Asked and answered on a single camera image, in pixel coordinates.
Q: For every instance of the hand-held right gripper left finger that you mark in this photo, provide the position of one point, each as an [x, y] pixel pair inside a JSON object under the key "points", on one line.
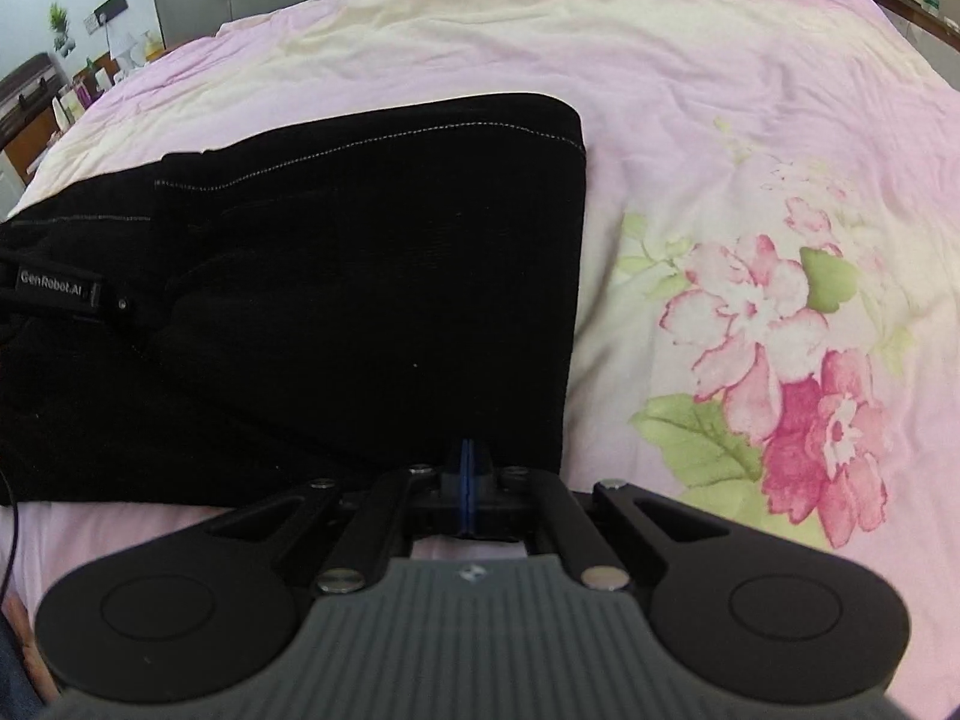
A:
{"points": [[360, 532]]}

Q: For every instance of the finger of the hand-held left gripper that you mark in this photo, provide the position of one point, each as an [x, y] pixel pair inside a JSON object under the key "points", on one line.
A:
{"points": [[120, 305]]}

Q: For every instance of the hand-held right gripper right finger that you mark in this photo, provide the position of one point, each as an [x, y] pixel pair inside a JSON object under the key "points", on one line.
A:
{"points": [[570, 532]]}

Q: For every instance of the black pants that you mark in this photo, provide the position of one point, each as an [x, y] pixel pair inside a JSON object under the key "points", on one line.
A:
{"points": [[337, 300]]}

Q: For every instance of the dark brown case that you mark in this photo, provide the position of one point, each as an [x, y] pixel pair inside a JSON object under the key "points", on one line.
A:
{"points": [[30, 97]]}

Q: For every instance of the left bedside table with clutter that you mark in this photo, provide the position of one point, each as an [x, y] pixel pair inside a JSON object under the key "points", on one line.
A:
{"points": [[97, 82]]}

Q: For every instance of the small green potted plant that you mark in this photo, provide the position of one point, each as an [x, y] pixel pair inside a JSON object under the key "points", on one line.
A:
{"points": [[58, 19]]}

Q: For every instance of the person's jeans leg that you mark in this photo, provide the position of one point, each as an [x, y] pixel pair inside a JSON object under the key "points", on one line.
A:
{"points": [[15, 667]]}

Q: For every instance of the pink floral blanket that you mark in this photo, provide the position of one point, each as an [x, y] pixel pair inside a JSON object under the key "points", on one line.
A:
{"points": [[750, 127]]}

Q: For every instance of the white nightstand with brown top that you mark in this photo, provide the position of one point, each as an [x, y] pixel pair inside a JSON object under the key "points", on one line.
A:
{"points": [[915, 19]]}

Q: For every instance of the black wall socket panel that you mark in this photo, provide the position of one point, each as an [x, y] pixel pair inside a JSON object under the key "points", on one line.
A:
{"points": [[105, 11]]}

